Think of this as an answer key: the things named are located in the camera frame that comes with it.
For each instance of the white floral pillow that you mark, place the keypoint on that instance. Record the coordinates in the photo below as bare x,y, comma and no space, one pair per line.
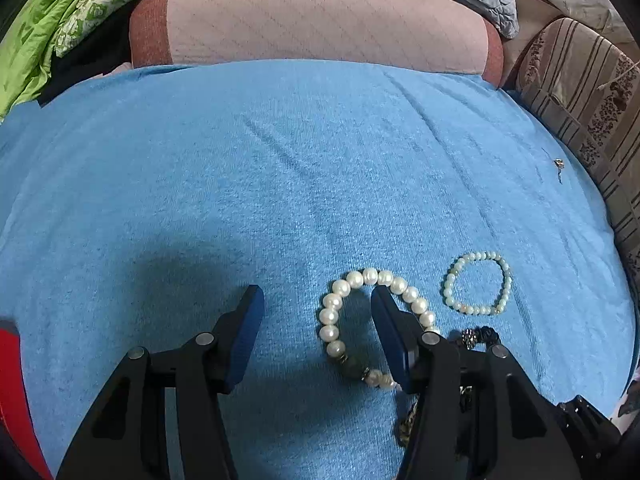
600,15

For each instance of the black sheer scrunchie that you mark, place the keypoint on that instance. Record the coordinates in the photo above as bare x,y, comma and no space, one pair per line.
470,338

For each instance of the green quilted blanket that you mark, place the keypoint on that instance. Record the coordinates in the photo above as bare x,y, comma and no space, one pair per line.
44,29

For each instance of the small metal trinket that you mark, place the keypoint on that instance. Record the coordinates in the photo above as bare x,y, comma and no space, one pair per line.
558,163

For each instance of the blue terry bed cover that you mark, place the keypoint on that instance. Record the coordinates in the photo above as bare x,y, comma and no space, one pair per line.
136,208

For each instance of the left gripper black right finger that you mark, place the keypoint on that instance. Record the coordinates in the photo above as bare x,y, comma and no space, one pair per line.
478,415

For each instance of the red tray box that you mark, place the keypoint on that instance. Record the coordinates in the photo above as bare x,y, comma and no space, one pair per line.
21,455

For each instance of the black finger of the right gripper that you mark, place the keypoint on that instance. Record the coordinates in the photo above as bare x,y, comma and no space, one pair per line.
599,449

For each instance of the striped floral cushion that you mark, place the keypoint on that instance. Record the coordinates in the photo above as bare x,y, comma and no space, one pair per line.
585,91

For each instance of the pink bolster cushion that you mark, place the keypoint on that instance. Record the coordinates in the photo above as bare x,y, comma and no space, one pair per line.
433,36

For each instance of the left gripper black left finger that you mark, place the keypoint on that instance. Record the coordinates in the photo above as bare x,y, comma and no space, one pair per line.
123,435

